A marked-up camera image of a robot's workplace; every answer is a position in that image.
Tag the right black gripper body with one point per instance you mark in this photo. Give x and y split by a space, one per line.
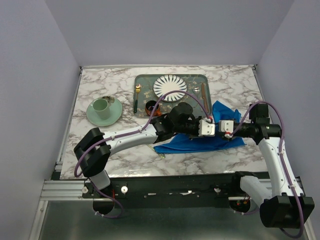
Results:
238 132

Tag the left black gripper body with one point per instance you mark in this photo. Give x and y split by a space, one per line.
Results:
190 127

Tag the blue cloth napkin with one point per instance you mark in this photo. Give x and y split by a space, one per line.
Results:
181 144

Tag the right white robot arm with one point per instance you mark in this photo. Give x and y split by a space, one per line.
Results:
285 206

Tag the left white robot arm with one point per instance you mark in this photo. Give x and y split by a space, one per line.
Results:
95 148

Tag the silver spoon on tray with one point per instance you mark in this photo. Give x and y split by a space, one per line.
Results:
196 91

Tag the green floral serving tray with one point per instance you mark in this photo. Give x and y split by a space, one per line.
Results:
192 80

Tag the iridescent gold spoon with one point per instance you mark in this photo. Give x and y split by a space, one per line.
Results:
161 155

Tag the orange black mug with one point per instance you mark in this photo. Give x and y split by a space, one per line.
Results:
149 108

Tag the white blue striped plate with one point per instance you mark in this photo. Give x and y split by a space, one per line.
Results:
169 83

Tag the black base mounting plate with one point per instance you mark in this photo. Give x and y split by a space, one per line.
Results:
180 191

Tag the green saucer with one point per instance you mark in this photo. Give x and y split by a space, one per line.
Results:
115 107

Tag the green cup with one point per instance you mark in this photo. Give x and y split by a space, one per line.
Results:
102 108

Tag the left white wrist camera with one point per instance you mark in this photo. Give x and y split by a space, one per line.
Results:
206 128

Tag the gold fork green handle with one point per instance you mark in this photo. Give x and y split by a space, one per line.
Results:
137 91

